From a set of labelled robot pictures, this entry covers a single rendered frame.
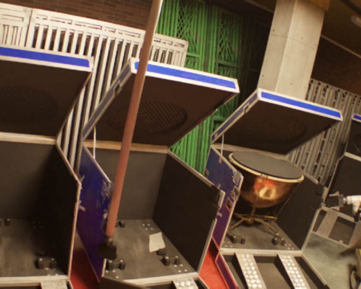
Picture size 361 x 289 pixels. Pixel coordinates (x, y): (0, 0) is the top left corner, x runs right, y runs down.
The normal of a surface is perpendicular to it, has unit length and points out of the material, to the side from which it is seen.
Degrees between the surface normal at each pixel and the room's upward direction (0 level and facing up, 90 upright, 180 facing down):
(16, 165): 90
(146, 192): 90
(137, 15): 90
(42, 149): 90
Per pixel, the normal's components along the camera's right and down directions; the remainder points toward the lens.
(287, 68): 0.52, 0.31
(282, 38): -0.83, -0.06
